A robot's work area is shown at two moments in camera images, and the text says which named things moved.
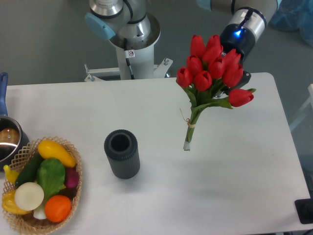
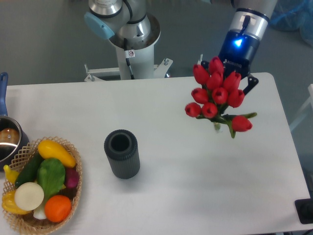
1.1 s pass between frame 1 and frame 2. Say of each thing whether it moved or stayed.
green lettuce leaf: stayed
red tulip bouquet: moved
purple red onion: stayed
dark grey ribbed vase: stayed
